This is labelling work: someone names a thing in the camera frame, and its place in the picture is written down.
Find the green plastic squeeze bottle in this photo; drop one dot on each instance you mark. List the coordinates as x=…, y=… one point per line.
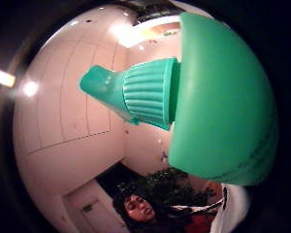
x=216, y=106

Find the green leafy plant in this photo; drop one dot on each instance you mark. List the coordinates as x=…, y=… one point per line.
x=166, y=186

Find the the person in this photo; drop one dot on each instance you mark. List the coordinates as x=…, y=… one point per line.
x=142, y=208

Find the white door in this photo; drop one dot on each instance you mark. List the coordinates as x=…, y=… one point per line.
x=90, y=210

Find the round ceiling lamp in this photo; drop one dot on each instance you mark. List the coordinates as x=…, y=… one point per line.
x=30, y=88

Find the ceiling light strip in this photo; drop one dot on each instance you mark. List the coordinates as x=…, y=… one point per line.
x=1, y=77

